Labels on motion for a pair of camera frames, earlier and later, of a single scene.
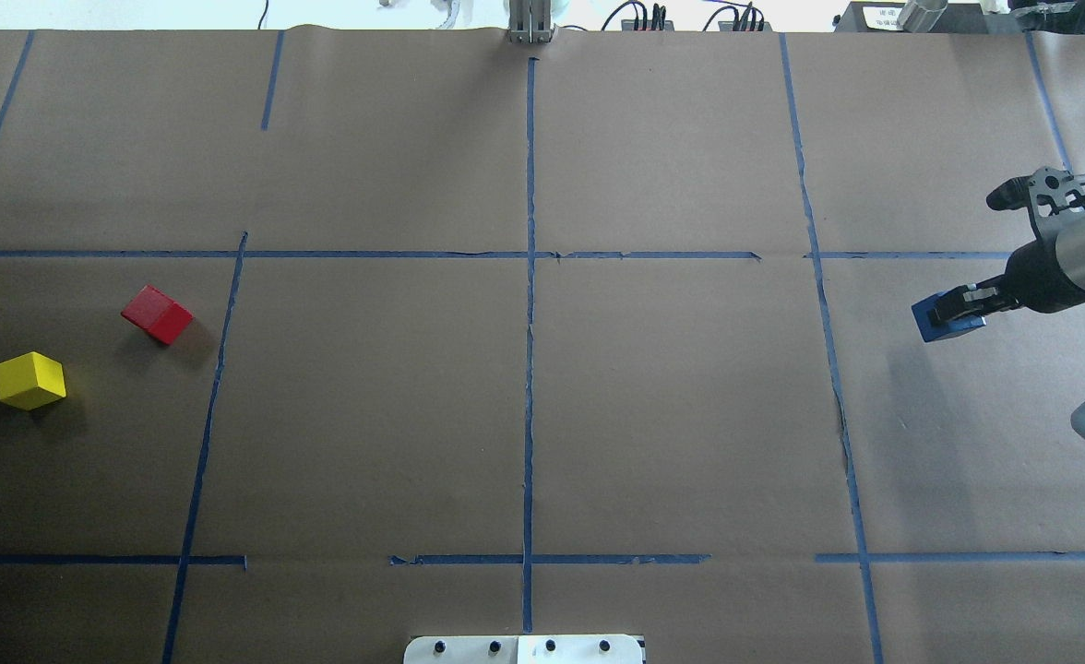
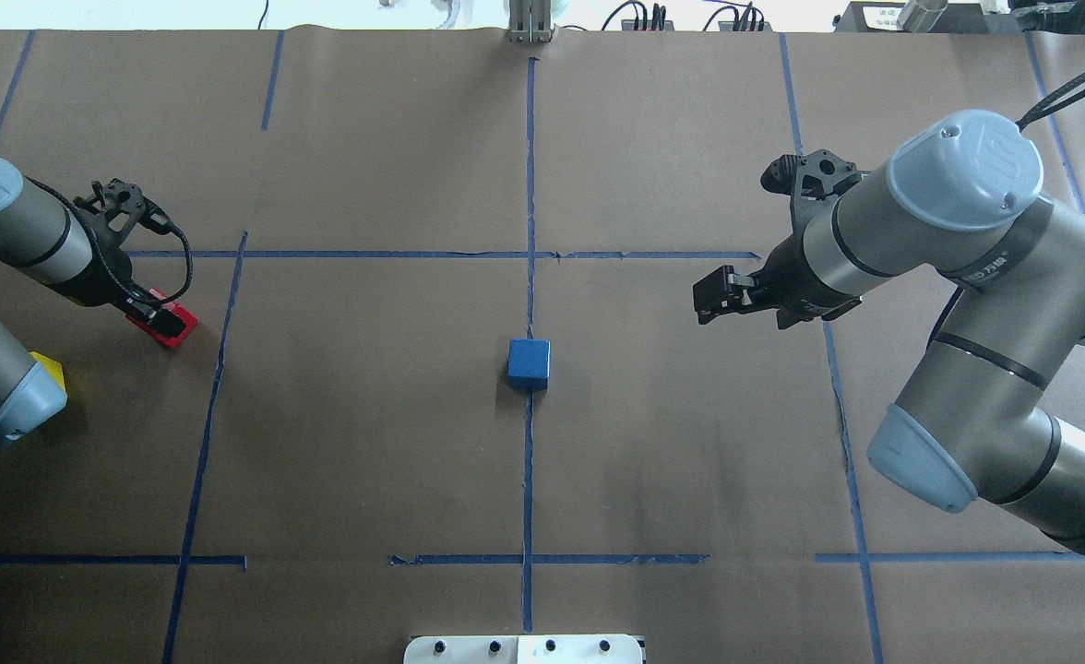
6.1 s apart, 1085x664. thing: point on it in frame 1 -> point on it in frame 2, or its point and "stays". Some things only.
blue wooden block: (958, 326) -> (529, 363)
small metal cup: (921, 16) stays
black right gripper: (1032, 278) -> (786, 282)
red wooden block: (157, 314) stays
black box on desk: (956, 17) stays
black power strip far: (744, 26) stays
